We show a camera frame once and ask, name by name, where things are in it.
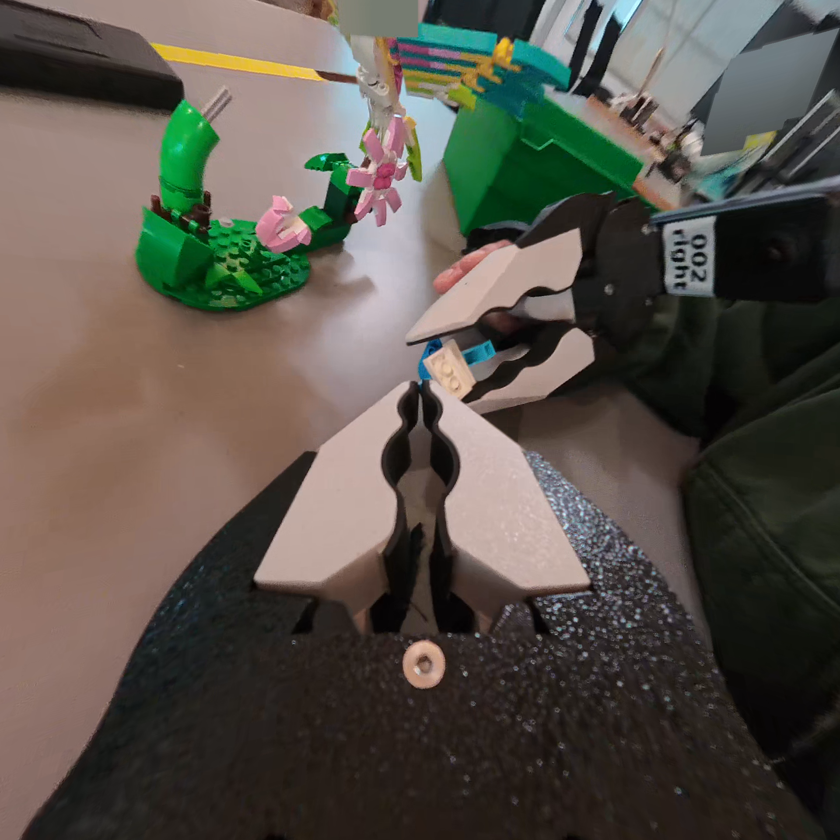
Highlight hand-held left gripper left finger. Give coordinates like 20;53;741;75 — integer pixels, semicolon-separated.
253;381;421;636

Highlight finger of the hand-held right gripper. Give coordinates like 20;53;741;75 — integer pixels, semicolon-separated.
405;226;586;347
471;325;598;416

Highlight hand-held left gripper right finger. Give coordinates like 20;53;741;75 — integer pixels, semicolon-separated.
421;381;593;636

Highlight white and blue lego piece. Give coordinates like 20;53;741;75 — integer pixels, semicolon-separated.
416;338;494;403

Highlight green lego box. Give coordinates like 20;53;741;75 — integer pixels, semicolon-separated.
394;23;660;238

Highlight green lego plant model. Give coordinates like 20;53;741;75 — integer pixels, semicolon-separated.
134;33;426;313

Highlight person's right hand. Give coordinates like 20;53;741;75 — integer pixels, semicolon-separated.
433;239;519;296

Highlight cluttered wooden table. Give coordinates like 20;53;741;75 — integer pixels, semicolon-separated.
587;79;706;188

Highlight yellow tape strip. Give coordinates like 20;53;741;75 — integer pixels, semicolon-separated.
150;42;327;84

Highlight black power adapter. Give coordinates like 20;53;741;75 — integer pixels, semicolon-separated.
0;0;186;114

